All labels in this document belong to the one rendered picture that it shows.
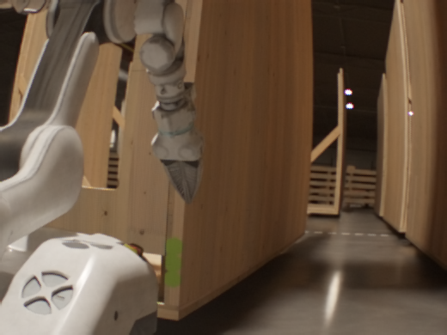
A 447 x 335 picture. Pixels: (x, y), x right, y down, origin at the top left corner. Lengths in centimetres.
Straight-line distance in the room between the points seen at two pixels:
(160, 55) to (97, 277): 43
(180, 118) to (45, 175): 33
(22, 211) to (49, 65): 38
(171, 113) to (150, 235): 53
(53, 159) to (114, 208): 67
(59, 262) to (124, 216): 76
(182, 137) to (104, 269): 40
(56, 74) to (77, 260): 43
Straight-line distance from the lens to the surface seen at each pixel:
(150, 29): 101
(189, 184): 121
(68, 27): 116
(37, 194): 88
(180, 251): 151
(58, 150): 94
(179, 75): 105
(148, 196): 153
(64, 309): 74
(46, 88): 108
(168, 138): 111
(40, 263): 83
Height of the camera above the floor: 47
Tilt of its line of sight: 1 degrees up
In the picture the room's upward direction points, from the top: 4 degrees clockwise
